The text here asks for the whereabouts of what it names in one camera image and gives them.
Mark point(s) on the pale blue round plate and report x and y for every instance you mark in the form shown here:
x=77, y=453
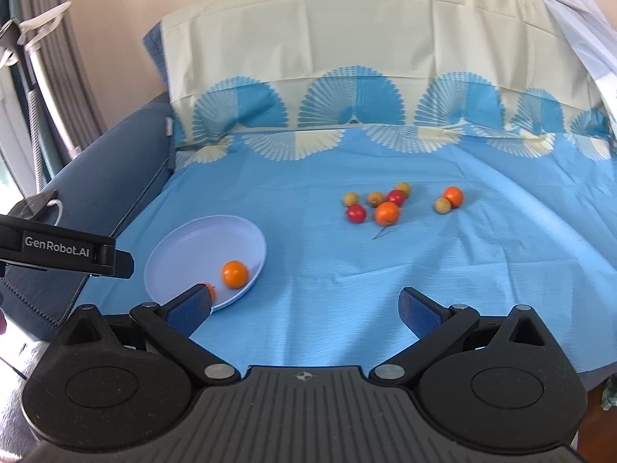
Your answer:
x=202, y=251

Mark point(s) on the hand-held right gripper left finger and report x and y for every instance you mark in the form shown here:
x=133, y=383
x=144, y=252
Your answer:
x=192, y=307

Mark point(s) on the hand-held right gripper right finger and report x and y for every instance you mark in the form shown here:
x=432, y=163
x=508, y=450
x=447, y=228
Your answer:
x=420, y=311

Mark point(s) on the grey curtain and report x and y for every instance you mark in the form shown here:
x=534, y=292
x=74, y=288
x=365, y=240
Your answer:
x=72, y=33

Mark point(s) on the pale blue crumpled sheet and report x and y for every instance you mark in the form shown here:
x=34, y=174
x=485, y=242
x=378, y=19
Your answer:
x=585, y=29

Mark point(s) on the small orange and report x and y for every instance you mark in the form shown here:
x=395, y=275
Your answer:
x=453, y=196
x=211, y=290
x=387, y=213
x=235, y=273

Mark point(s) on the red cherry tomato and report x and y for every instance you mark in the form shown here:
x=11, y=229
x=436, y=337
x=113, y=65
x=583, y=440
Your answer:
x=397, y=198
x=356, y=213

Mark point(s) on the blue fan-print cloth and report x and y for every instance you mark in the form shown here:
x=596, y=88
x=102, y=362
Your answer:
x=313, y=164

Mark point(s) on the dark blue cushion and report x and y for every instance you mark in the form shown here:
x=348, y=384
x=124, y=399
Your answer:
x=111, y=169

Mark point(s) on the small black device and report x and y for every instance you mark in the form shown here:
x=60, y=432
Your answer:
x=38, y=202

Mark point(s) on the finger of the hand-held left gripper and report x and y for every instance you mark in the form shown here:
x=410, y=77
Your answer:
x=124, y=264

